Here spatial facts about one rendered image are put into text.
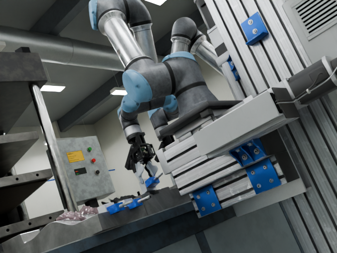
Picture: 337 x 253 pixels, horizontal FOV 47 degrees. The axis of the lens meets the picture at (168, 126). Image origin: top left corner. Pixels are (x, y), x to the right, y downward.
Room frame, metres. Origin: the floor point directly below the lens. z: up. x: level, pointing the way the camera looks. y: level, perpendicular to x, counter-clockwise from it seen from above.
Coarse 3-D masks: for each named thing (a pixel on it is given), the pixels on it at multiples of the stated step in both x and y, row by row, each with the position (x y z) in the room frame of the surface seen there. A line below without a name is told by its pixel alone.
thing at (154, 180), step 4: (156, 176) 1.55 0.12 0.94; (144, 180) 1.58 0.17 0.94; (148, 180) 1.56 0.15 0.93; (152, 180) 1.56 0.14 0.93; (156, 180) 1.57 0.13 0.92; (140, 184) 1.60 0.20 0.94; (144, 184) 1.58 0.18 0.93; (148, 184) 1.56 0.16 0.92; (152, 184) 1.57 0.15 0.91; (156, 184) 1.59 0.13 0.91; (144, 188) 1.58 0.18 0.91; (148, 188) 1.58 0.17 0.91; (152, 188) 1.59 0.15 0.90; (144, 192) 1.58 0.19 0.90; (152, 192) 1.62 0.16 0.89
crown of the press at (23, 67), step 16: (0, 64) 1.98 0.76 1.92; (16, 64) 2.05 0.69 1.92; (32, 64) 2.11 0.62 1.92; (0, 80) 1.96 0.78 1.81; (16, 80) 2.02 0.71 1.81; (32, 80) 2.09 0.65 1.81; (0, 96) 2.12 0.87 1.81; (16, 96) 2.20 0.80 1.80; (0, 112) 2.33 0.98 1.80; (16, 112) 2.43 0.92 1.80; (0, 128) 2.57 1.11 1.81
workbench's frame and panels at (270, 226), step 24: (168, 216) 1.51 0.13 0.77; (192, 216) 1.66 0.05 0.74; (216, 216) 1.75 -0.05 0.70; (240, 216) 1.86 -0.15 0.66; (264, 216) 1.98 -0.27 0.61; (96, 240) 1.28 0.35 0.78; (120, 240) 1.40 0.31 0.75; (144, 240) 1.47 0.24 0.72; (168, 240) 1.54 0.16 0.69; (192, 240) 1.63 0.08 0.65; (216, 240) 1.72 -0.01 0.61; (240, 240) 1.82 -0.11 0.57; (264, 240) 1.93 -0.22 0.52; (288, 240) 2.06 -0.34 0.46
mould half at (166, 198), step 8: (160, 192) 1.60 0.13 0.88; (168, 192) 1.63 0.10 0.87; (176, 192) 1.66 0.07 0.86; (120, 200) 1.84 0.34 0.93; (152, 200) 1.56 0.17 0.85; (160, 200) 1.59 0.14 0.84; (168, 200) 1.62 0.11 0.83; (176, 200) 1.65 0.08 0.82; (184, 200) 1.68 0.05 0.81; (152, 208) 1.55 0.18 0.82; (160, 208) 1.58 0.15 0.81
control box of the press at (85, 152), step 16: (64, 144) 2.32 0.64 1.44; (80, 144) 2.40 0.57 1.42; (96, 144) 2.48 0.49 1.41; (64, 160) 2.30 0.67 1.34; (80, 160) 2.37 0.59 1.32; (96, 160) 2.45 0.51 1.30; (80, 176) 2.35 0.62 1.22; (96, 176) 2.42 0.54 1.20; (80, 192) 2.32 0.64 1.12; (96, 192) 2.40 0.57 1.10; (112, 192) 2.48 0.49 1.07; (64, 208) 2.39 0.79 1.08
